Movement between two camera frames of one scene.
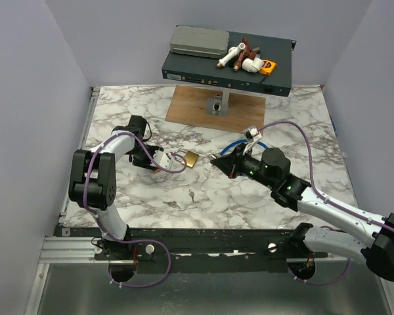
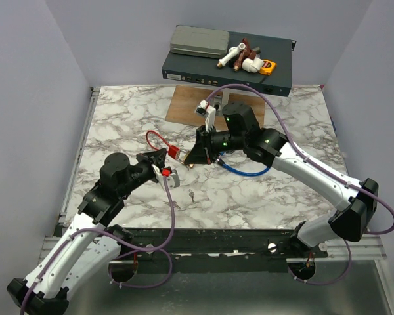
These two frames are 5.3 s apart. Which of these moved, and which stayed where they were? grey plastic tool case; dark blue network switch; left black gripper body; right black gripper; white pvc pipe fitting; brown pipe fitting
Moved: left black gripper body; right black gripper
Stayed: dark blue network switch; grey plastic tool case; white pvc pipe fitting; brown pipe fitting
